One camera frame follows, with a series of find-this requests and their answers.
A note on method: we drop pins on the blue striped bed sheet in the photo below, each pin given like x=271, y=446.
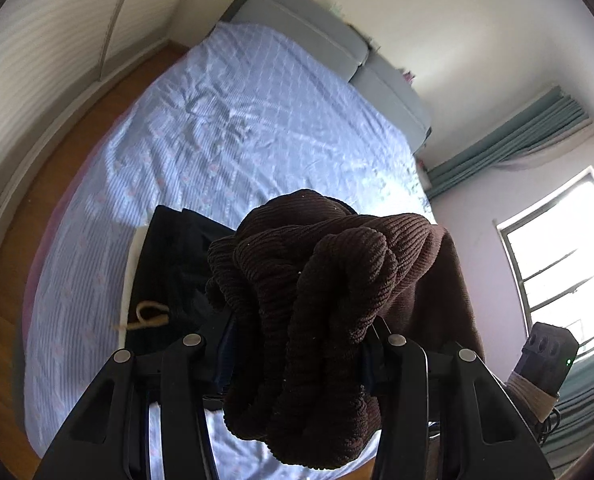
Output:
x=227, y=125

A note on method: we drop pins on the white ribbed wardrobe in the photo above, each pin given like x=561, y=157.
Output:
x=52, y=40

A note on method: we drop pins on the green curtain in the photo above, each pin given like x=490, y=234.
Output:
x=507, y=145
x=584, y=400

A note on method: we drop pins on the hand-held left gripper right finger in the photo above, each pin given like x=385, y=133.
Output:
x=364, y=370

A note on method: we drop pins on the brown pants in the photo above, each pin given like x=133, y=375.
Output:
x=327, y=285

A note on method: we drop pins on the small pink toy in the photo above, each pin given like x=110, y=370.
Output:
x=408, y=76

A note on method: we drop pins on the barred window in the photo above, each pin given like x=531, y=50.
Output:
x=557, y=260

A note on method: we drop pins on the pink underlay cloth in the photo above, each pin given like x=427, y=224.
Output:
x=39, y=270

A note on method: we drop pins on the stack of dark folded clothes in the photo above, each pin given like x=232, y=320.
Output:
x=177, y=260

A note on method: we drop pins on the grey headboard cushion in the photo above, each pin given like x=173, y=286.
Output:
x=392, y=100
x=297, y=27

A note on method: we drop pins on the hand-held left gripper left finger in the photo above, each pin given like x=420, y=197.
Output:
x=224, y=360

